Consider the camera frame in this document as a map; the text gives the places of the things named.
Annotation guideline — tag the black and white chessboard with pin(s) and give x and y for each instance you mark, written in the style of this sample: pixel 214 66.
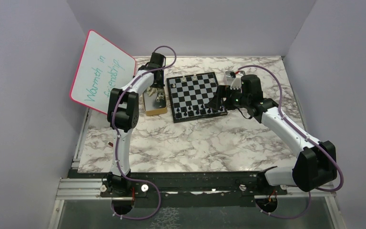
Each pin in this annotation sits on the black and white chessboard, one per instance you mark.
pixel 192 93

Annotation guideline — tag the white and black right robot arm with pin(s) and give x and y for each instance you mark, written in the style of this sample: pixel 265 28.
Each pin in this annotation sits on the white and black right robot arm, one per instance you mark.
pixel 315 159

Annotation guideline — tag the pink framed whiteboard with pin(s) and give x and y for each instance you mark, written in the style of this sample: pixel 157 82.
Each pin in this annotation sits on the pink framed whiteboard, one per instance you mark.
pixel 102 67

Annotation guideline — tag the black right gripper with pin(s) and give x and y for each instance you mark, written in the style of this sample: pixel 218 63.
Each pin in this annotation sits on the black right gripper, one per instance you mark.
pixel 222 91

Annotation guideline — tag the silver metal tin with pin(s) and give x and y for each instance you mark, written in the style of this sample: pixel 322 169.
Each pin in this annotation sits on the silver metal tin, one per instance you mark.
pixel 229 76

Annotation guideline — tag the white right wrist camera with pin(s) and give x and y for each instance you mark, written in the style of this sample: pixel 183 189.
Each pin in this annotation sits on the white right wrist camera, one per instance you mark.
pixel 236 82

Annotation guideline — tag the aluminium extrusion rail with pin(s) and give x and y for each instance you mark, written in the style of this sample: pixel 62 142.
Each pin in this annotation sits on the aluminium extrusion rail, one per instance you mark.
pixel 79 189

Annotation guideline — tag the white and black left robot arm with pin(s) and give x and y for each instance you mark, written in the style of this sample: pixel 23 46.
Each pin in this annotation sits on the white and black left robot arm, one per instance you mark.
pixel 123 115

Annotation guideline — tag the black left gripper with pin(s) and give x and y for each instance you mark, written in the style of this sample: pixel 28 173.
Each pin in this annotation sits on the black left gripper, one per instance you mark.
pixel 159 84

